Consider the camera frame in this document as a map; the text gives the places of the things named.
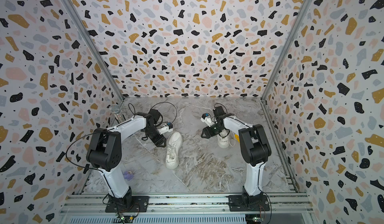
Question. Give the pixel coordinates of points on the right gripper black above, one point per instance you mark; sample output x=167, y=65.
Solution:
x=207, y=132

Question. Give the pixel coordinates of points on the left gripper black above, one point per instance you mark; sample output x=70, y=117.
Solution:
x=159, y=140

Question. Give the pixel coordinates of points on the white sneaker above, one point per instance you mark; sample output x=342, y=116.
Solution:
x=174, y=144
x=224, y=140

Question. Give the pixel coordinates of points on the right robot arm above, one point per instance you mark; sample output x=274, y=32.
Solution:
x=254, y=145

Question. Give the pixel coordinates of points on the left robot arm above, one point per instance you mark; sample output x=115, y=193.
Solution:
x=105, y=150

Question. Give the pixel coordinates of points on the purple small object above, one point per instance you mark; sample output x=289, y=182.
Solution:
x=128, y=175

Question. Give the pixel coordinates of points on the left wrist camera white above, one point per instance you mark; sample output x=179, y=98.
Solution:
x=167, y=128

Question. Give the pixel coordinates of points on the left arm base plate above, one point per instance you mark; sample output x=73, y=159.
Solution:
x=131, y=204

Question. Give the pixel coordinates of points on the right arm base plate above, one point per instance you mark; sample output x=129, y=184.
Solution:
x=244, y=202

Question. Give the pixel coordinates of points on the aluminium front rail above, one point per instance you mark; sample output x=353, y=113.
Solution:
x=187, y=203

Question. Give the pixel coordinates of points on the aluminium corner post left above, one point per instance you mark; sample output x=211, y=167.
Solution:
x=72, y=8

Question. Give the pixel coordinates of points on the aluminium corner post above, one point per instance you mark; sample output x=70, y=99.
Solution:
x=72, y=8
x=294, y=31

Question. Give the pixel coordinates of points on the aluminium corner post right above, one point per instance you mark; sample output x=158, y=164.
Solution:
x=294, y=31

